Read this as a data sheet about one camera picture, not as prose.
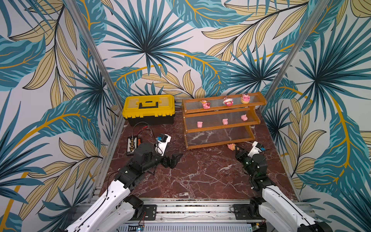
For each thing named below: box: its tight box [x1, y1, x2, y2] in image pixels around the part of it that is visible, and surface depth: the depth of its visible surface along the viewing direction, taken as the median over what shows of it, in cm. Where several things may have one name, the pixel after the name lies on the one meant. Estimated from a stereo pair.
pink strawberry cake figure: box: [222, 96, 234, 107], surface depth 81 cm
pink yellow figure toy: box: [199, 99, 212, 110], surface depth 80 cm
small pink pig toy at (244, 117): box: [240, 114, 248, 122], surface depth 95 cm
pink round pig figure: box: [240, 93, 251, 104], surface depth 85 cm
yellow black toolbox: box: [122, 94, 176, 127], surface depth 100 cm
